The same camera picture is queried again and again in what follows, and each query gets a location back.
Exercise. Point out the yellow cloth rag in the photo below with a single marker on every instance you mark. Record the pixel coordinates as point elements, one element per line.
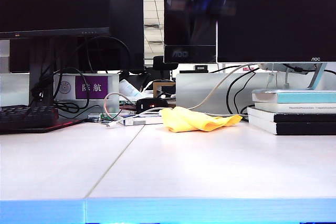
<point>194,121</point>

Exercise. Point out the black device with red light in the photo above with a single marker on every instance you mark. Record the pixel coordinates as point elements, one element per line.
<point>149,103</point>

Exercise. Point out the black office chair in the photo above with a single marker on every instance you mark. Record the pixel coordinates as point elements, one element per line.
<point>160,65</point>

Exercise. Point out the white and blue box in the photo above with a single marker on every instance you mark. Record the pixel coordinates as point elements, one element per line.
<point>139,121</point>

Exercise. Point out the white paper sheets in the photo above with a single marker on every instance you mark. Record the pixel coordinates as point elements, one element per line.
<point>130,89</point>

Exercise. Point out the small black framed sign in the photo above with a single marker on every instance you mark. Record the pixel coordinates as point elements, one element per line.
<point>201,68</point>

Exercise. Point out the black AOC monitor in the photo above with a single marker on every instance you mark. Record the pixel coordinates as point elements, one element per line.
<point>178,30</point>

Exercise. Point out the green circuit board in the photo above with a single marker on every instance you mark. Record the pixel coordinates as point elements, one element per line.
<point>101,118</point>

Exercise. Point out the nameplate with purple label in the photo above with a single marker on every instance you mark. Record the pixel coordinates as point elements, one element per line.
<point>92,87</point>

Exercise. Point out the black monitor rear side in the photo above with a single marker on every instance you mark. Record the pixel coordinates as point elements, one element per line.
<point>128,24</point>

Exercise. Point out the black desk mat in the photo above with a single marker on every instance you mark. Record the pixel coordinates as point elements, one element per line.
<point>63,124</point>

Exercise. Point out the black monitor stand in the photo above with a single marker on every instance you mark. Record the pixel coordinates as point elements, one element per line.
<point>39,72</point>

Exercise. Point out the cream book with black title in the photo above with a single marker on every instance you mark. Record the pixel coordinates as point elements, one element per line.
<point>302,108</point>

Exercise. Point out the black hardcover book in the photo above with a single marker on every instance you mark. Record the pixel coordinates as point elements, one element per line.
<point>304,129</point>
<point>304,118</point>

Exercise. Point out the teal book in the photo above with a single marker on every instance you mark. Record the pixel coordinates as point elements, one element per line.
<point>307,97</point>

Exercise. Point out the black keyboard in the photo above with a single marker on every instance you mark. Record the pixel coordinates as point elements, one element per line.
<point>26,115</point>

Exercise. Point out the large black monitor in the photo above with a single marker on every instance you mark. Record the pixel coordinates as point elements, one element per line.
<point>52,1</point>

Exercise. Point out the silver monitor stand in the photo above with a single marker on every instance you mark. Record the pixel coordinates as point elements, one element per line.
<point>319,77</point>

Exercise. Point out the wooden box frame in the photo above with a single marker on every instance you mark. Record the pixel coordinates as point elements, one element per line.
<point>164,84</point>

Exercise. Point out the AOC monitor with silver frame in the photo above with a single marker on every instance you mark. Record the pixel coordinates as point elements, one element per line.
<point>275,16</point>

